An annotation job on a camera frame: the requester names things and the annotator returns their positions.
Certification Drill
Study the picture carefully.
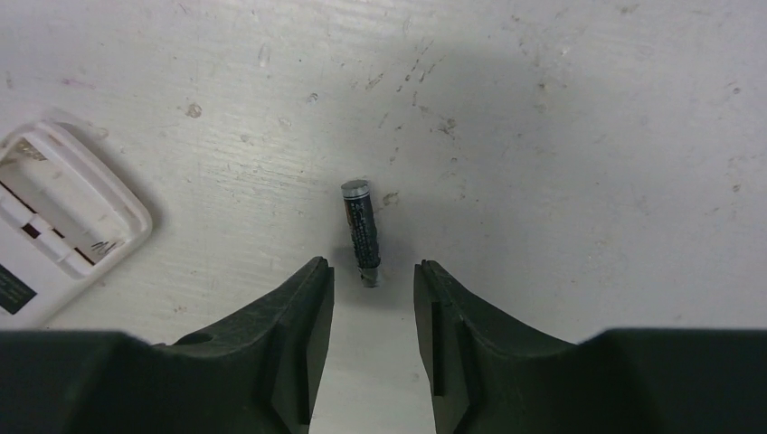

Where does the white red remote control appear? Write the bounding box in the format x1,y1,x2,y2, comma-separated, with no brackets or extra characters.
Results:
1,120,153,331

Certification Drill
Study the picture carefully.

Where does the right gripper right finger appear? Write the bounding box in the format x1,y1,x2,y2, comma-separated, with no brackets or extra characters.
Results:
413,260,766,433

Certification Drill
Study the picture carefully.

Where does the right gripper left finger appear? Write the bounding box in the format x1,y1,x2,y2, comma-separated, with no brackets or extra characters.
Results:
1,257,334,433

